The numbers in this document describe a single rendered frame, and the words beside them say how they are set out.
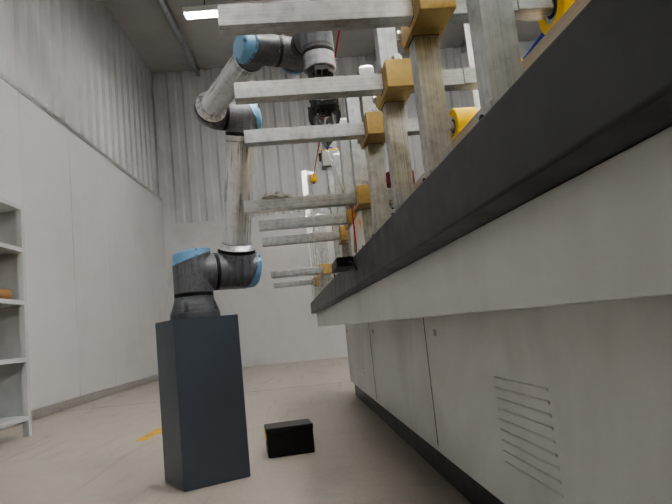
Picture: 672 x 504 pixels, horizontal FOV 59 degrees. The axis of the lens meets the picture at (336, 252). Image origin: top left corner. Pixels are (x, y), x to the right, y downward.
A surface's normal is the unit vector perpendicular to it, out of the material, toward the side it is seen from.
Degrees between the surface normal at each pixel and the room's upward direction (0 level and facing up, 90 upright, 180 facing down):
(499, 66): 90
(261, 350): 90
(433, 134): 90
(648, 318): 90
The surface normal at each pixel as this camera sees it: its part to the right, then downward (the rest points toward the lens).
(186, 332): 0.51, -0.15
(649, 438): -0.99, 0.09
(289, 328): 0.02, -0.12
